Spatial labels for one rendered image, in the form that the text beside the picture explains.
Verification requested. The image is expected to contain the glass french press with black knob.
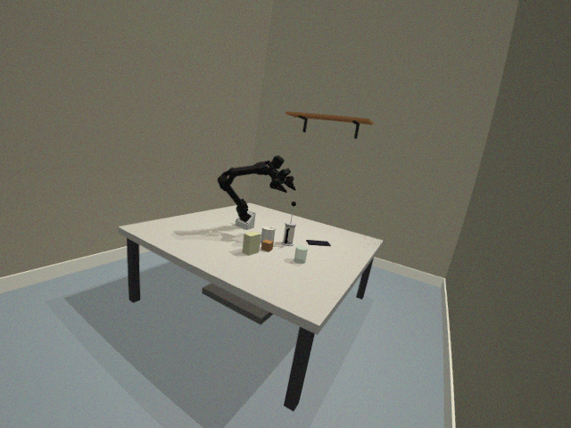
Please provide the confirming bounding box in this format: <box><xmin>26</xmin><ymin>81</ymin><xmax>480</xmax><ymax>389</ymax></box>
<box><xmin>282</xmin><ymin>202</ymin><xmax>296</xmax><ymax>246</ymax></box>

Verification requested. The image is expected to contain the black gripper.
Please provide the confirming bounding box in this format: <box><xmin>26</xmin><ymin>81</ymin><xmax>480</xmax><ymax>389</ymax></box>
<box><xmin>269</xmin><ymin>171</ymin><xmax>296</xmax><ymax>193</ymax></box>

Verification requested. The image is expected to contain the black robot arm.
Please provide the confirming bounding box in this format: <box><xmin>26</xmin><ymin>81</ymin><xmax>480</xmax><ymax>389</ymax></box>
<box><xmin>218</xmin><ymin>155</ymin><xmax>291</xmax><ymax>223</ymax></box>

